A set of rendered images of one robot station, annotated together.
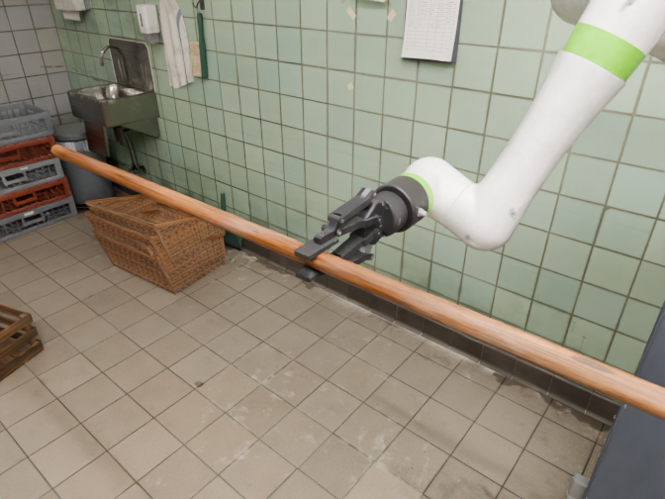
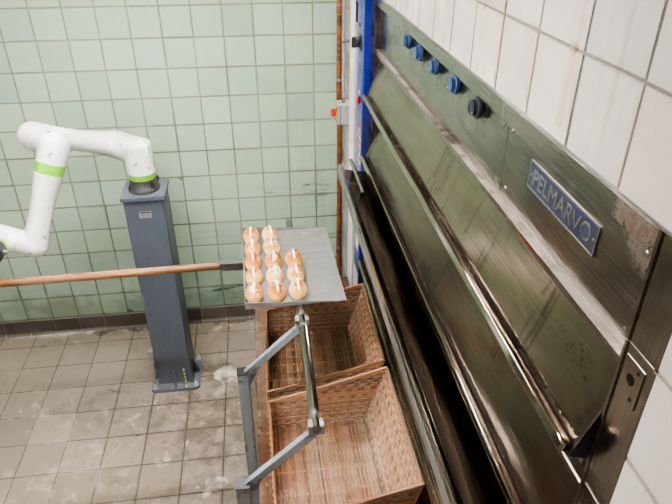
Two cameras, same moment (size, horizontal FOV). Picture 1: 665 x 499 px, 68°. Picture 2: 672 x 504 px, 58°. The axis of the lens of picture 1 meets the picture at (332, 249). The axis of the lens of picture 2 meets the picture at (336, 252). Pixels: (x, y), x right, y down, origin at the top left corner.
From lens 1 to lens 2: 188 cm
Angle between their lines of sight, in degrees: 40
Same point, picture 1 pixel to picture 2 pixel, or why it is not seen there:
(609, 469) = (154, 333)
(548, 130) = (43, 202)
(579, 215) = (94, 215)
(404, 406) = (41, 380)
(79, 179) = not seen: outside the picture
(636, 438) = (155, 311)
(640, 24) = (57, 159)
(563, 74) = (38, 181)
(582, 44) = (40, 169)
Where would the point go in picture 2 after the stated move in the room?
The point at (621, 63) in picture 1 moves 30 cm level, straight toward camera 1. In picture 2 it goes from (58, 173) to (52, 204)
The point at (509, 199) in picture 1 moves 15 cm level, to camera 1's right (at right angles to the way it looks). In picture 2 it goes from (40, 232) to (74, 220)
